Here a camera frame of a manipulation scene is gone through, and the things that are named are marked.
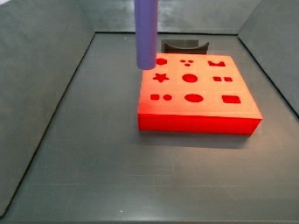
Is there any red shape-sorter block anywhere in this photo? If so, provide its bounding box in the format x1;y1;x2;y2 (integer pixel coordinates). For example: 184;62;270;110
137;53;262;135

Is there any purple round cylinder peg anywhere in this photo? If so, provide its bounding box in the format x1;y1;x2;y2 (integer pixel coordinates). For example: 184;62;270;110
134;0;157;70

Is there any dark curved block piece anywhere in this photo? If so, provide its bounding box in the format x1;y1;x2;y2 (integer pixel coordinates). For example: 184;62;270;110
161;39;209;54

